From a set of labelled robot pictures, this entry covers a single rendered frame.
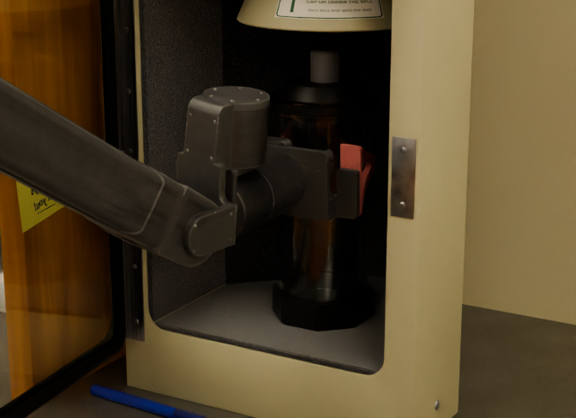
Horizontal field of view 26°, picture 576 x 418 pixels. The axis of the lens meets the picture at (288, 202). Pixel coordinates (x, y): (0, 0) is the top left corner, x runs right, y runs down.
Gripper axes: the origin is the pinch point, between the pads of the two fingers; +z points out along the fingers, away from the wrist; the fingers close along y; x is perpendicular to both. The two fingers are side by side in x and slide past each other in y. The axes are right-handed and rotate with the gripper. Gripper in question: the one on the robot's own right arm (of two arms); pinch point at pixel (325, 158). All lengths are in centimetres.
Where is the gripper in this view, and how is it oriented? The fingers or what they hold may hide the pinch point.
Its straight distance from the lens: 122.6
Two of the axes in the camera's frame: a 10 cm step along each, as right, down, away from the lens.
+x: 0.2, 9.6, 2.9
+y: -8.6, -1.3, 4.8
